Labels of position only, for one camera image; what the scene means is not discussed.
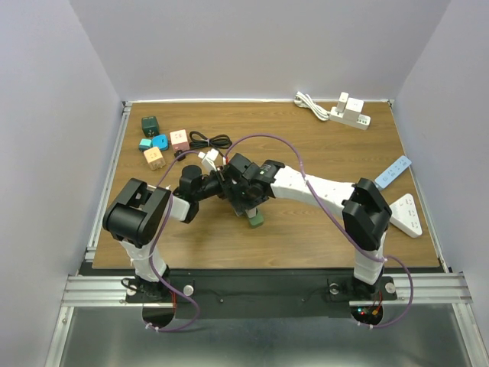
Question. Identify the light blue power strip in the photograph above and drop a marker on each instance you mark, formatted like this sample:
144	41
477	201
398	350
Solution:
390	174

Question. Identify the aluminium left side rail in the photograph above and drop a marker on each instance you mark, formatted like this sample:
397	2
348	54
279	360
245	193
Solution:
97	224

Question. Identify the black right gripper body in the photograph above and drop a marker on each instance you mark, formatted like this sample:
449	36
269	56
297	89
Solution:
246	199

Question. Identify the blue square adapter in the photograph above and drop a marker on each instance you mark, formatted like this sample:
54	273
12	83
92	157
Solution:
160	142

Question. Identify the teal usb charger plug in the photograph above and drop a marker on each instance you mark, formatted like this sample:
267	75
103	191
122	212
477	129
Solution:
145	144

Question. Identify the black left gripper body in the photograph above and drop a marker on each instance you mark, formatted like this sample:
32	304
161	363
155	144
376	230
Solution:
211	188

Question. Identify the pink cube adapter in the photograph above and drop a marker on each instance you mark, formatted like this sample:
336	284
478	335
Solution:
179	140

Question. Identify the aluminium rail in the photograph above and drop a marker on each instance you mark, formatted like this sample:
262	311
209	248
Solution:
97	224
281	286

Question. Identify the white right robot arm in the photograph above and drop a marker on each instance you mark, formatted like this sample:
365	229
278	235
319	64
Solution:
364	211

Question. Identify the dark green charger plug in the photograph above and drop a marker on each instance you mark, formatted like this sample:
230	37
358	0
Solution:
150	126

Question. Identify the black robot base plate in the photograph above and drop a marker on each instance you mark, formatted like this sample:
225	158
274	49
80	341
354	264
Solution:
183	308

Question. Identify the dark green power strip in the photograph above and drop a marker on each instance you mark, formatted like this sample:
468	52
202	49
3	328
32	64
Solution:
255	218

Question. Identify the orange cube adapter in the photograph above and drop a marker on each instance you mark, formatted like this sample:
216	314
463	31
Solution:
154	158

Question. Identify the aluminium front rail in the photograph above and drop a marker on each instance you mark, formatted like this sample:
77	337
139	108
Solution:
281	286

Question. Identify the white triangular power strip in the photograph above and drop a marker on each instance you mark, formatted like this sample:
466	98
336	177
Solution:
405	216

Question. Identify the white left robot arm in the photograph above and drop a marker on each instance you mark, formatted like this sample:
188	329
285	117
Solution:
137	214

